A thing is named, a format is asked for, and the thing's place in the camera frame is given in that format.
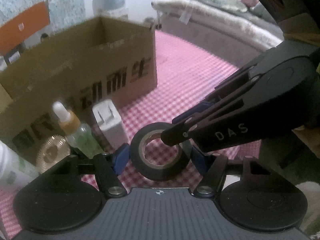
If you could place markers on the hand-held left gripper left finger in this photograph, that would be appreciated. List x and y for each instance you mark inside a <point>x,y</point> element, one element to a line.
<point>121,158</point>

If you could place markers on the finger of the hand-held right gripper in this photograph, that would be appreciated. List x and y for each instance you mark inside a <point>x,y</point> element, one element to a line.
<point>180,135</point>
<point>197,110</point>

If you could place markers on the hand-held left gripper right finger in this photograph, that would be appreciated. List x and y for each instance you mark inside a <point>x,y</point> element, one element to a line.
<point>200,161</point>

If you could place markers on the black tape roll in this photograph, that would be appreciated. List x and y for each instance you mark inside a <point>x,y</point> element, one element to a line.
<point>160,172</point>

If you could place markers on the green dropper bottle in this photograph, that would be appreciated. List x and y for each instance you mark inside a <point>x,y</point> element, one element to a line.
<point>82,140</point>

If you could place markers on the gold-lidded cosmetic jar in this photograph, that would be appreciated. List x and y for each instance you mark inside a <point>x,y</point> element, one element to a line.
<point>52,152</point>

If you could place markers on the brown cardboard box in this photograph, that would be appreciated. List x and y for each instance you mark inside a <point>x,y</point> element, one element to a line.
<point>75,55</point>

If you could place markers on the white charger plug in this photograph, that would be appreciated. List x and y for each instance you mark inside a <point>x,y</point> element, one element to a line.
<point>110,130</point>

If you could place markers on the pink checkered cloth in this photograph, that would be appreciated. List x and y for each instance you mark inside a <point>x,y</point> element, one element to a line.
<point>187,67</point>

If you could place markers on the grey sofa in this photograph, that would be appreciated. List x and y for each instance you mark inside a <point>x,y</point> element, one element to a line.
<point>200,35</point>

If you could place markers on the white fluffy blanket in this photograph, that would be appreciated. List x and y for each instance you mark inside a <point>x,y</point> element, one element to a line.
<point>212,12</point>

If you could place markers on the grey-green blanket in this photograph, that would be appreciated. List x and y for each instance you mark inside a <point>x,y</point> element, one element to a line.
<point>217,0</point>

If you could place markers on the white plastic bottle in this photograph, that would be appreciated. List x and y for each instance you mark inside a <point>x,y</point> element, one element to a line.
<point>12,165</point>

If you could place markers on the dark printed product box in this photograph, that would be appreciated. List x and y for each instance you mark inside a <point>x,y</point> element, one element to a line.
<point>12,57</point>

